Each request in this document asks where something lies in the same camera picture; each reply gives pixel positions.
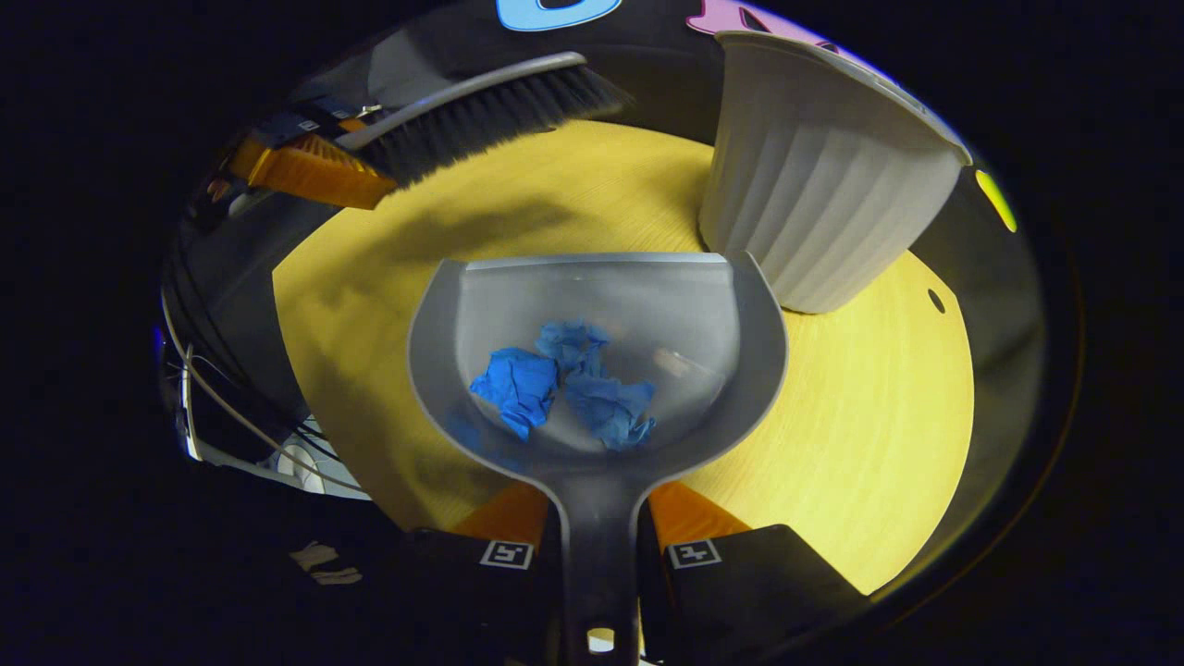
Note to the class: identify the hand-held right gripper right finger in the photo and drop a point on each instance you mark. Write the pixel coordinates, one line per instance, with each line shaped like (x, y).
(749, 592)

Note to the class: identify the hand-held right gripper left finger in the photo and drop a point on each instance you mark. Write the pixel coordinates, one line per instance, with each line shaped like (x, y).
(462, 592)

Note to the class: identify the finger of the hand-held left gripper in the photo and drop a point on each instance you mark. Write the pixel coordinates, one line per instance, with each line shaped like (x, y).
(305, 120)
(310, 171)

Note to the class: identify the small grey broom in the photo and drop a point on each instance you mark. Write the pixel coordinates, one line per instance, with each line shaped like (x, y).
(490, 116)

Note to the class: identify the blue paper trash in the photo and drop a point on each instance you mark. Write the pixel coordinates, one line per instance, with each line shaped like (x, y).
(615, 412)
(518, 388)
(573, 342)

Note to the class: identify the grey plastic dustpan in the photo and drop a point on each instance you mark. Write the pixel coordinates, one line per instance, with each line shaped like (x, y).
(601, 305)

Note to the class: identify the grey ribbed garbage bin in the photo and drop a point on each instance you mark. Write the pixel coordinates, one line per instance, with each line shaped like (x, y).
(823, 203)

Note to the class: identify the black backdrop cloth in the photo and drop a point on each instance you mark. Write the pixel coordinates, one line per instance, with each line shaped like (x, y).
(647, 65)

